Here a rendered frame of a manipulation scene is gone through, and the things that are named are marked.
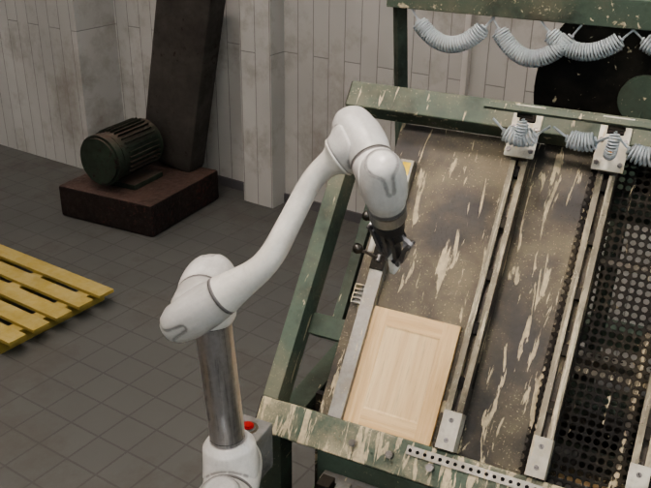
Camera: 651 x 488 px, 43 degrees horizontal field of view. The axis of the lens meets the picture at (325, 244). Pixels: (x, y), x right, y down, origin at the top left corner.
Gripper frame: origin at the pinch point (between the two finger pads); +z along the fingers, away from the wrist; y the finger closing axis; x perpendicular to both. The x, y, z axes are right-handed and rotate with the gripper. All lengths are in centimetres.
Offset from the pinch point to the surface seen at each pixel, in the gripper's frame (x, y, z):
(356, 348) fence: -2, 23, 78
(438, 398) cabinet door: -2, -10, 80
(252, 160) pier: -180, 286, 329
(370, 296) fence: -19, 28, 72
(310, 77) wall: -236, 257, 271
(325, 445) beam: 30, 15, 88
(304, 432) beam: 30, 24, 88
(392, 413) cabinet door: 9, 1, 84
